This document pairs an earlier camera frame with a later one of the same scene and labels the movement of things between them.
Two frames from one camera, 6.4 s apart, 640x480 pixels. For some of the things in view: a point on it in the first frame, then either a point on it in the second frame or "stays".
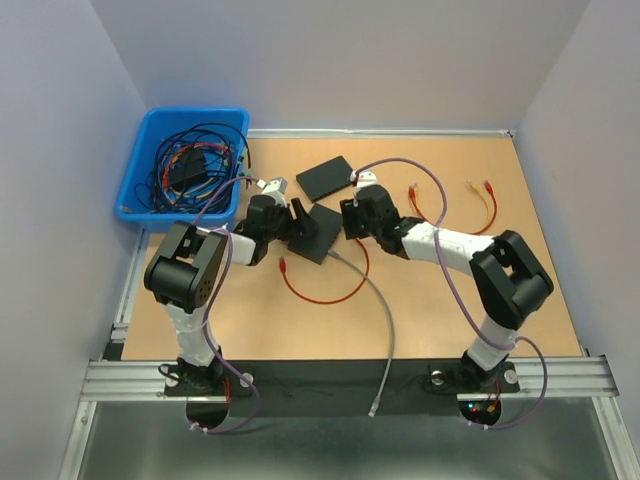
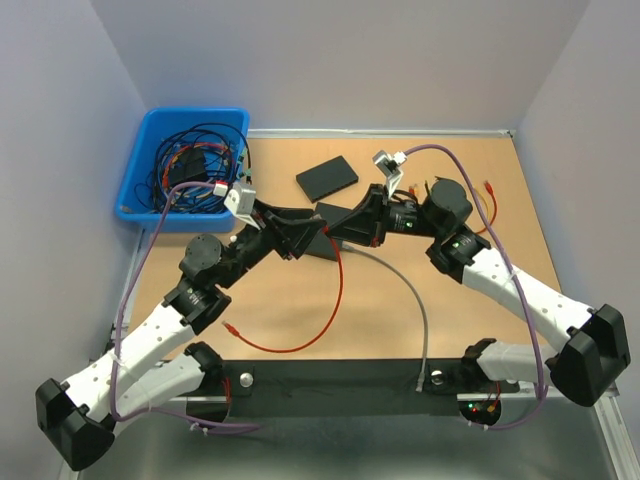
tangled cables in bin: [190, 162] stays
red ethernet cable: [282, 262] -> [232, 330]
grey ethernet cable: [377, 400] -> [414, 291]
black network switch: [326, 178] stays
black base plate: [345, 388] stays
